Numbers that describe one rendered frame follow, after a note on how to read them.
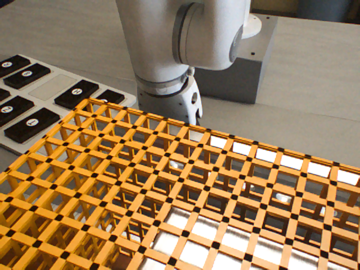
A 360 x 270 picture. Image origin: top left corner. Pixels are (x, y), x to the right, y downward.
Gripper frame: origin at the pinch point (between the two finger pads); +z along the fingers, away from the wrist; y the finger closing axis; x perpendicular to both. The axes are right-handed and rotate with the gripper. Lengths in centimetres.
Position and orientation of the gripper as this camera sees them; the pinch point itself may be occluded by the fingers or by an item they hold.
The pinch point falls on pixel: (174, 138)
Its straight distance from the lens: 66.8
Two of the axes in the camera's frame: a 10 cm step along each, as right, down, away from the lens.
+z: 0.9, 6.1, 7.9
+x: -3.8, 7.5, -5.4
